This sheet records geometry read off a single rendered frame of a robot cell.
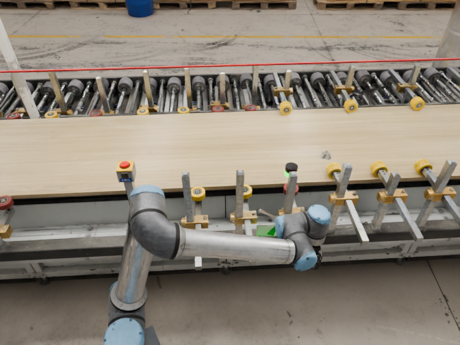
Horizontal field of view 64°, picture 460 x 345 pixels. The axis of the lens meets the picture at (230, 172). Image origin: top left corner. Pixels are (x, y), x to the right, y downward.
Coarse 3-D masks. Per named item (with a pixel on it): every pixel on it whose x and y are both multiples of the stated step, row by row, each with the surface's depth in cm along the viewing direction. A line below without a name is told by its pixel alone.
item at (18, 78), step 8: (0, 24) 210; (0, 32) 211; (0, 40) 214; (8, 40) 218; (0, 48) 217; (8, 48) 218; (8, 56) 221; (8, 64) 224; (16, 64) 226; (16, 80) 231; (24, 80) 235; (24, 88) 235; (24, 96) 239; (24, 104) 243; (32, 104) 244; (32, 112) 247
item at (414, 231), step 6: (378, 174) 199; (384, 174) 195; (384, 180) 193; (396, 198) 182; (396, 204) 181; (402, 204) 179; (402, 210) 176; (402, 216) 176; (408, 216) 173; (408, 222) 171; (414, 222) 170; (408, 228) 171; (414, 228) 168; (414, 234) 166; (420, 234) 165; (414, 240) 166; (420, 240) 165
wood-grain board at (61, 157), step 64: (0, 128) 238; (64, 128) 238; (128, 128) 238; (192, 128) 238; (256, 128) 238; (320, 128) 238; (384, 128) 238; (448, 128) 238; (0, 192) 194; (64, 192) 194
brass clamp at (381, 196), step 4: (380, 192) 184; (384, 192) 184; (396, 192) 184; (400, 192) 184; (376, 196) 187; (380, 196) 183; (384, 196) 183; (388, 196) 182; (392, 196) 182; (396, 196) 182; (400, 196) 182; (404, 196) 183; (380, 200) 183; (384, 200) 183; (388, 200) 184; (392, 200) 184; (404, 200) 184
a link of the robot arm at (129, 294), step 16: (144, 192) 119; (160, 192) 123; (144, 208) 114; (160, 208) 117; (128, 224) 124; (128, 240) 127; (128, 256) 131; (144, 256) 131; (128, 272) 136; (144, 272) 138; (112, 288) 152; (128, 288) 142; (144, 288) 156; (112, 304) 149; (128, 304) 147; (144, 304) 154
